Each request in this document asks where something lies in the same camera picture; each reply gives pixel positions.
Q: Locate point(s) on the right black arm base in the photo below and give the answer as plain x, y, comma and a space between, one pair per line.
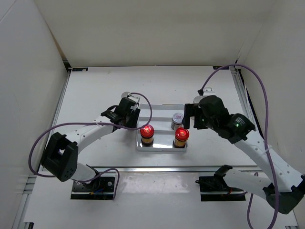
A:
211, 191

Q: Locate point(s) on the white divided tray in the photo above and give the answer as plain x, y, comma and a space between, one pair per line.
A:
161, 118

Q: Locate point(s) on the blue corner label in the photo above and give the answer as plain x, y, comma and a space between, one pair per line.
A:
217, 67
81, 69

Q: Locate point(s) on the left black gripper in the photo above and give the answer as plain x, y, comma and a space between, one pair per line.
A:
133, 122

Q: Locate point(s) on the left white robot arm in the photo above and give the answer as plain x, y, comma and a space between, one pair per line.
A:
61, 154

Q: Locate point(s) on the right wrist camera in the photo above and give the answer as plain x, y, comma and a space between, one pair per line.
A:
207, 91

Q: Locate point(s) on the right blue corner label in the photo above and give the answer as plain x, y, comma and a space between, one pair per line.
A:
217, 67

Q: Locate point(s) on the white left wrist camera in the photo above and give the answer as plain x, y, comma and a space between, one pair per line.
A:
136, 99

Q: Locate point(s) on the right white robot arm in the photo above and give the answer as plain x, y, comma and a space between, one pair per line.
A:
283, 188

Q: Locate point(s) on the red-cap bottle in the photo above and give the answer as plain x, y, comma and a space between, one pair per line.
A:
181, 138
147, 133

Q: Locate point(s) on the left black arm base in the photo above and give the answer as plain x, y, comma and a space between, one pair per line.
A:
103, 188

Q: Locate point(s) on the left blue corner label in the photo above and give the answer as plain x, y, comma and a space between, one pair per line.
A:
81, 69

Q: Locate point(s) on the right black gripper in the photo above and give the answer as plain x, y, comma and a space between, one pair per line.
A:
192, 110

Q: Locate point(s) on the tall silver-cap bottle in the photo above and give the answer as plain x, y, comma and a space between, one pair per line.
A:
125, 94
197, 99

